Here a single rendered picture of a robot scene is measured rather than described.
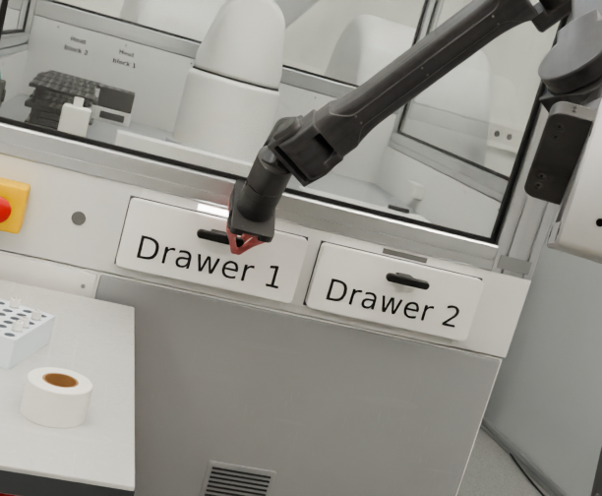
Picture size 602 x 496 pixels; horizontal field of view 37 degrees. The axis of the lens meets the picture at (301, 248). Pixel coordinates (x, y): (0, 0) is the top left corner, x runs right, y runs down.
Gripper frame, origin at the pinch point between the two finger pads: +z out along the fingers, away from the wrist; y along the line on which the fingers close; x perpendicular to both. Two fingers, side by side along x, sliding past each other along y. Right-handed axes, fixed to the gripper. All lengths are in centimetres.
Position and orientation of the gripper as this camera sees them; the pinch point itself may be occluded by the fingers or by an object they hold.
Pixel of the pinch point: (237, 245)
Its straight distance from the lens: 142.5
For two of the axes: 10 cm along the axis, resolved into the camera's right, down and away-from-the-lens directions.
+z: -3.4, 6.2, 7.0
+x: -9.4, -2.4, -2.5
